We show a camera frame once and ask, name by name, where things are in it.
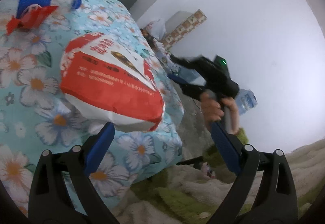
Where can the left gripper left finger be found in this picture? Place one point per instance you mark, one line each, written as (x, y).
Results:
(49, 200)

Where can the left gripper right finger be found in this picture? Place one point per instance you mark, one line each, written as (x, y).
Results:
(276, 199)

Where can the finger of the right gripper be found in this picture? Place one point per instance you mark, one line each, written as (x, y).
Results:
(190, 90)
(190, 62)

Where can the red white paper bag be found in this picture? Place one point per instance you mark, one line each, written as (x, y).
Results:
(107, 82)

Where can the person's right hand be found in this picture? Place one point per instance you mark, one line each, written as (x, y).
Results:
(212, 112)

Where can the large water jug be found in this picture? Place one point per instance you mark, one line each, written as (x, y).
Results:
(245, 100)

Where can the patterned wrapping paper roll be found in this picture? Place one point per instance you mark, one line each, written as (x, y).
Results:
(179, 25)

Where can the dark basket with items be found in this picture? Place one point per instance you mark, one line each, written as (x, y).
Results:
(150, 39)

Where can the floral blue quilt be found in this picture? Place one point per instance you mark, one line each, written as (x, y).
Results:
(36, 116)

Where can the green fuzzy blanket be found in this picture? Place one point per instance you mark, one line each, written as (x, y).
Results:
(183, 194)

